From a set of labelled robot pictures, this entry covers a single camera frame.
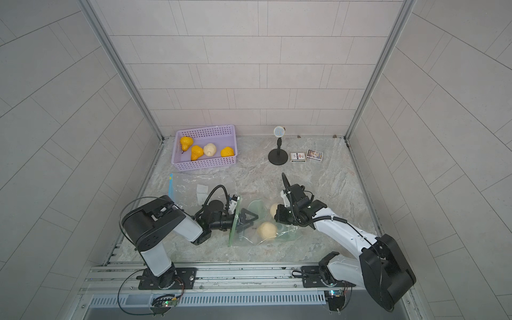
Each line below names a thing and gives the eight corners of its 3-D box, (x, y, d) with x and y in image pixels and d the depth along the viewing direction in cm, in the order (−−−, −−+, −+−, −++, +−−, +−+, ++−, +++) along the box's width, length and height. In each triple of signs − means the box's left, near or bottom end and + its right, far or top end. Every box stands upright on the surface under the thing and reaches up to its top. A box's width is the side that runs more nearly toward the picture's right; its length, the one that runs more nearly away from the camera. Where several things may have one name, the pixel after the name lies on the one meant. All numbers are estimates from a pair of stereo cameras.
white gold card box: (290, 162, 108) (290, 160, 106) (289, 154, 111) (289, 152, 110) (306, 162, 108) (307, 160, 106) (305, 154, 111) (305, 152, 110)
